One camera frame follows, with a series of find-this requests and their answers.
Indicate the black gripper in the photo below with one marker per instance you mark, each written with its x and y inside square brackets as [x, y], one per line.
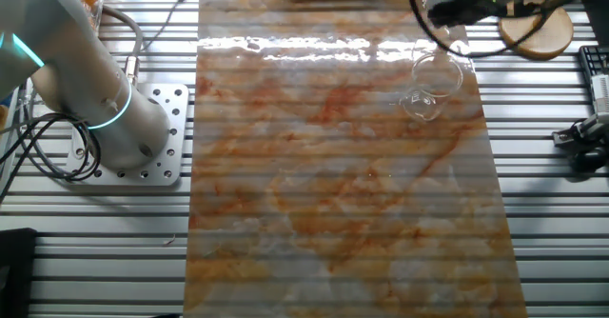
[480, 6]

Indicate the clear glass test tube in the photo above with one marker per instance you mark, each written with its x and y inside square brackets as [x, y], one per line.
[445, 36]

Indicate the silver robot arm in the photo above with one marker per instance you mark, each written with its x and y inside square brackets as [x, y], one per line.
[95, 94]

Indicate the clear glass beaker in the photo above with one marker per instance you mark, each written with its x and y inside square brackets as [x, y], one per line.
[430, 82]

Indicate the wooden mug tree stand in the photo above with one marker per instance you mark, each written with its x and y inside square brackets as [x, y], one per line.
[535, 42]

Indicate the dark flat panel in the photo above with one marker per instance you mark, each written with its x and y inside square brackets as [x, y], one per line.
[597, 15]

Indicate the black keyboard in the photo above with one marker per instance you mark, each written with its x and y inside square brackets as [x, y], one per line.
[592, 58]

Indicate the orange marble pattern mat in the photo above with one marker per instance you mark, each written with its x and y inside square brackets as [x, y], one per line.
[333, 189]

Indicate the small curled scrap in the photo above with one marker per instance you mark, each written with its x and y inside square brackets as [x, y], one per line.
[169, 240]

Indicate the black box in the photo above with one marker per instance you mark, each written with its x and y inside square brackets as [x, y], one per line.
[16, 275]

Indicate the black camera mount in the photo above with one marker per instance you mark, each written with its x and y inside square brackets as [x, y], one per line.
[590, 158]

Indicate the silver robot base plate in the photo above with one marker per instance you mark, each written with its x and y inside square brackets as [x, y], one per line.
[131, 179]

